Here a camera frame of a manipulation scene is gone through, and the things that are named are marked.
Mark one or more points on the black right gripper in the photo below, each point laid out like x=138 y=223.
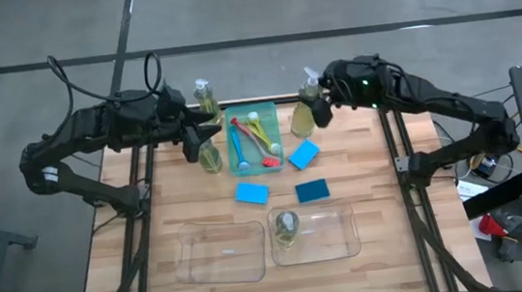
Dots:
x=344 y=84

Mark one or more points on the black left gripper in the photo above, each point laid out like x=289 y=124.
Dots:
x=162 y=127

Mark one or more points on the yellow dish soap pump bottle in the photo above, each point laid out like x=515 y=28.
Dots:
x=302 y=119
x=287 y=231
x=210 y=160
x=206 y=104

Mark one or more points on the red dish brush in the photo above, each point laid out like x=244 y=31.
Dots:
x=270 y=162

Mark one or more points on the blue kitchen sponge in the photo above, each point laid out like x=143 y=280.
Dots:
x=304 y=154
x=313 y=191
x=252 y=193

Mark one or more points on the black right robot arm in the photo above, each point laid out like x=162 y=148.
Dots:
x=430 y=94

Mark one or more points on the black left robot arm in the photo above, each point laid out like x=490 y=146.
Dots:
x=94 y=127

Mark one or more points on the teal plastic bin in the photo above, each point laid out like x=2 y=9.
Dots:
x=267 y=113

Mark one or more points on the clear plastic bin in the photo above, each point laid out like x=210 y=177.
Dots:
x=222 y=266
x=329 y=241

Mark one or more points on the white paper sheet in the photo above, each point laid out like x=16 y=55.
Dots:
x=470 y=189

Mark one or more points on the small blue device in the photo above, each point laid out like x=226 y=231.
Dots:
x=488 y=166

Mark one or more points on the red funnel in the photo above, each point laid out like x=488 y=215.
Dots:
x=489 y=226

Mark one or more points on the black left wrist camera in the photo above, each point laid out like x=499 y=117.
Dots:
x=168 y=99

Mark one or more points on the black aluminium frame rail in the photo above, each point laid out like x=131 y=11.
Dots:
x=151 y=167
x=384 y=133

